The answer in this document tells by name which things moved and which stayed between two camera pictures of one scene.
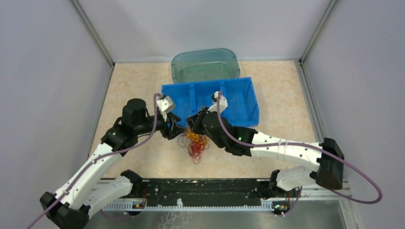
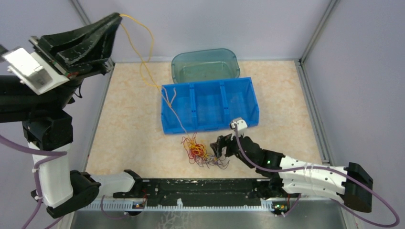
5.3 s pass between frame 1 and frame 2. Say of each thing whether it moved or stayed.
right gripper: moved
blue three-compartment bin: stayed
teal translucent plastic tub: stayed
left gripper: moved
